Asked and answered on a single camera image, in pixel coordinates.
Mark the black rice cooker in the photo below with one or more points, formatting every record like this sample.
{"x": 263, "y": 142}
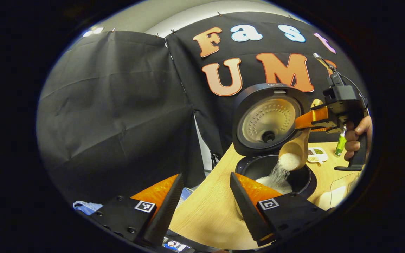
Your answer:
{"x": 239, "y": 116}

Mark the dark printed box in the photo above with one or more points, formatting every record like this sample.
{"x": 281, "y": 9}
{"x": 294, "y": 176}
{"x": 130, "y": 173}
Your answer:
{"x": 174, "y": 244}

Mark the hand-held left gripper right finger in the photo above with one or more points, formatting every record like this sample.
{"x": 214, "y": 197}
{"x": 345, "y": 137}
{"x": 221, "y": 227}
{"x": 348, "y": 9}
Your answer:
{"x": 248, "y": 211}

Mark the pale blue object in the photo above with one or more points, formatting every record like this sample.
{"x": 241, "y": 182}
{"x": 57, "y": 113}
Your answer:
{"x": 186, "y": 196}

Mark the white divided grain dish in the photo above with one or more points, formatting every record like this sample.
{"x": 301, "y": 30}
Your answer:
{"x": 320, "y": 158}

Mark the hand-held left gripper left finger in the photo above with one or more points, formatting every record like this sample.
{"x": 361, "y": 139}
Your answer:
{"x": 164, "y": 218}

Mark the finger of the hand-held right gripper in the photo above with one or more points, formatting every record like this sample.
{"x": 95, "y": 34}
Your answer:
{"x": 329, "y": 130}
{"x": 311, "y": 119}

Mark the white rice heap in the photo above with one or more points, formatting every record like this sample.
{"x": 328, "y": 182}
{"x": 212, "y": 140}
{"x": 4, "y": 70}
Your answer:
{"x": 276, "y": 182}

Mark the wooden spoon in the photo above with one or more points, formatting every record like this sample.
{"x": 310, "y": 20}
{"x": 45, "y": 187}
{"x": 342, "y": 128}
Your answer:
{"x": 295, "y": 147}

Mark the blue cloth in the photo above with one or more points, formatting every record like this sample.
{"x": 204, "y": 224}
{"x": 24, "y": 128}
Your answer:
{"x": 86, "y": 207}

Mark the ceiling light panel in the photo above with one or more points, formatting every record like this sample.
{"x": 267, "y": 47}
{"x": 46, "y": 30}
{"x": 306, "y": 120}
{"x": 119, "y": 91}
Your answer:
{"x": 93, "y": 31}

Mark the green label water bottle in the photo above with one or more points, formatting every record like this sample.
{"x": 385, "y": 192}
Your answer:
{"x": 340, "y": 144}

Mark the black backdrop cloth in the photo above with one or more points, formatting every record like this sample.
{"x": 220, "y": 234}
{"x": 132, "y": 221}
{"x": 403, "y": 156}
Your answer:
{"x": 118, "y": 105}

